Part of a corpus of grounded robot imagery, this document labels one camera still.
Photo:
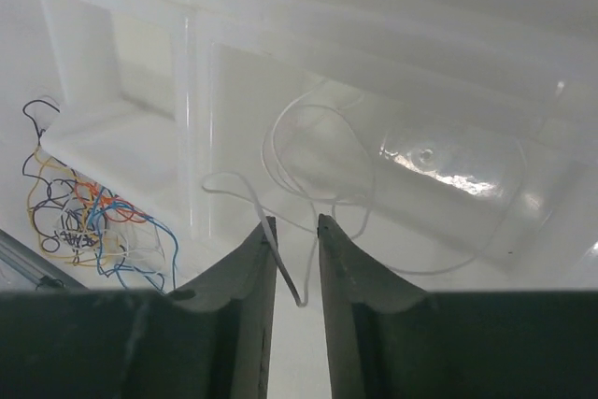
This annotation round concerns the white plastic compartment tray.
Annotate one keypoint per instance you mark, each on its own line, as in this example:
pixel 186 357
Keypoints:
pixel 454 140

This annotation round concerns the aluminium front rail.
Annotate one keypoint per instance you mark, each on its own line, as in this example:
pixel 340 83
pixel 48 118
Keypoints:
pixel 34 267

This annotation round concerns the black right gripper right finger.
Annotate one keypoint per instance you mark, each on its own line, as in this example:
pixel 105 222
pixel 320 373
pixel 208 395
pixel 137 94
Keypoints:
pixel 388 338

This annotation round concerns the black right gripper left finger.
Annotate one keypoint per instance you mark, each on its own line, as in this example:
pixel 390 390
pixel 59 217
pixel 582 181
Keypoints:
pixel 210 338

